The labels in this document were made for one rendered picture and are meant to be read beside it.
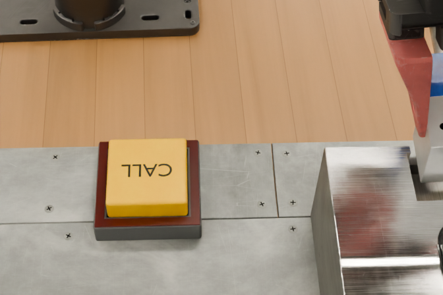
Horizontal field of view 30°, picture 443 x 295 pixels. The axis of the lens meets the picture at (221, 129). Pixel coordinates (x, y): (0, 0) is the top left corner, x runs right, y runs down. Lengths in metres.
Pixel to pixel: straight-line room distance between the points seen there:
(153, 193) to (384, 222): 0.17
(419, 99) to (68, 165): 0.30
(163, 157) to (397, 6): 0.24
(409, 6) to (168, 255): 0.27
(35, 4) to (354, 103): 0.31
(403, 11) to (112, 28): 0.36
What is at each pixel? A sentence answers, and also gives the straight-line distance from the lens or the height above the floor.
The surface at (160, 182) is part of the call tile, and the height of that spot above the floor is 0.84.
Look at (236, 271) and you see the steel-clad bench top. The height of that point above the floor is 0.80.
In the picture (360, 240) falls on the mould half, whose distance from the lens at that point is 0.54.
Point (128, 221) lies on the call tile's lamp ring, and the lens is 0.62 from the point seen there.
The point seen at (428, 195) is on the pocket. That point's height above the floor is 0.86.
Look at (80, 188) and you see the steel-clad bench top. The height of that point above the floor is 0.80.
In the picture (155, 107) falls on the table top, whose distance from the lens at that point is 0.71.
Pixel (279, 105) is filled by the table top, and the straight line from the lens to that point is 0.71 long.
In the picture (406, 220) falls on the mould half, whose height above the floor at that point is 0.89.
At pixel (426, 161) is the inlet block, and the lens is 0.54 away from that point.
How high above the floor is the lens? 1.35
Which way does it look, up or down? 53 degrees down
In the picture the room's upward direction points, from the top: 2 degrees clockwise
